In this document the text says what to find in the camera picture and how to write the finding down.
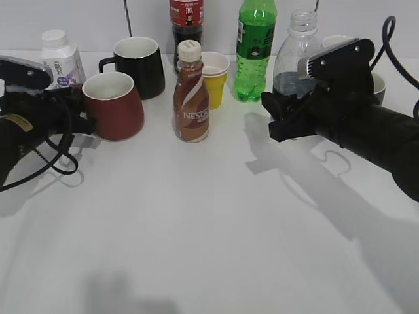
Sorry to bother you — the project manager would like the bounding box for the clear water bottle green label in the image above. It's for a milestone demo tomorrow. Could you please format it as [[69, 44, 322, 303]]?
[[272, 10, 321, 98]]

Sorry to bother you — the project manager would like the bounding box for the yellow paper cup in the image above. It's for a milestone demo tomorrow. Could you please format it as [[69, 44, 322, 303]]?
[[204, 73, 227, 110]]

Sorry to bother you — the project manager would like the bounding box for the red mug white interior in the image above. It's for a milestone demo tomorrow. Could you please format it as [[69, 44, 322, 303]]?
[[82, 72, 145, 141]]

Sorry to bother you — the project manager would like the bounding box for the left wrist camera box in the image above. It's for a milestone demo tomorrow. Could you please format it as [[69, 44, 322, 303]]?
[[0, 55, 54, 90]]

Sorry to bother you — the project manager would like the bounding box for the white blueberry yogurt carton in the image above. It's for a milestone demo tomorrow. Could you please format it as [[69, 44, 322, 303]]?
[[41, 29, 86, 90]]

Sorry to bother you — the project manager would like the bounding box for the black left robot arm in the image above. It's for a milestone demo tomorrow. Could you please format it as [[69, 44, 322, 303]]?
[[1, 84, 96, 192]]

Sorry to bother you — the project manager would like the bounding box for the black mug white interior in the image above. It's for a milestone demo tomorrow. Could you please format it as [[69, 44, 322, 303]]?
[[98, 37, 166, 100]]

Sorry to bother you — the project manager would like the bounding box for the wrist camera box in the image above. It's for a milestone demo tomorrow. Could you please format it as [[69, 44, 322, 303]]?
[[0, 55, 54, 90], [297, 38, 375, 84]]

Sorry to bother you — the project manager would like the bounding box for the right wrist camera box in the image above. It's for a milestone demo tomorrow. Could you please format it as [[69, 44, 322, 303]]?
[[297, 38, 375, 84]]

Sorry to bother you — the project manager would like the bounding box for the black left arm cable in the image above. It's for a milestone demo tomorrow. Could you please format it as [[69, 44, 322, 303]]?
[[0, 94, 79, 192]]

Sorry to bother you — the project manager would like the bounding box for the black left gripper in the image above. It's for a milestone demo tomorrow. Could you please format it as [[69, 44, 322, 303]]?
[[1, 83, 96, 154]]

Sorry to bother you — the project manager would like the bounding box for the dark cola bottle red label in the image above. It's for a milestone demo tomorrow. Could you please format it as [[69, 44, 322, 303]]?
[[170, 0, 204, 74]]

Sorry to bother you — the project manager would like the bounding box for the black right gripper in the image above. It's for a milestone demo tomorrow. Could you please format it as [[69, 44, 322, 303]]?
[[261, 70, 380, 144]]

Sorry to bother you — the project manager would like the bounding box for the dark grey mug white interior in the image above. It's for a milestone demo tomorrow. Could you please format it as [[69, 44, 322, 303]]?
[[372, 72, 386, 105]]

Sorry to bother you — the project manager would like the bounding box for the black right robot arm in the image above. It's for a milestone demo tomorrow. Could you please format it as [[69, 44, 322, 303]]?
[[261, 71, 418, 201]]

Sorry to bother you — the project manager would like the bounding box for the white ceramic mug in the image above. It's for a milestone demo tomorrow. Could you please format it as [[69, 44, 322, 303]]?
[[321, 35, 353, 49]]

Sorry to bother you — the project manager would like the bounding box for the brown Nescafe coffee bottle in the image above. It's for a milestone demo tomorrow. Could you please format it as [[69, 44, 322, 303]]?
[[173, 40, 210, 143]]

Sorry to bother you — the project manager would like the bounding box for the green soda bottle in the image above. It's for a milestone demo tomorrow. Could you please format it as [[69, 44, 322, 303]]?
[[234, 0, 278, 102]]

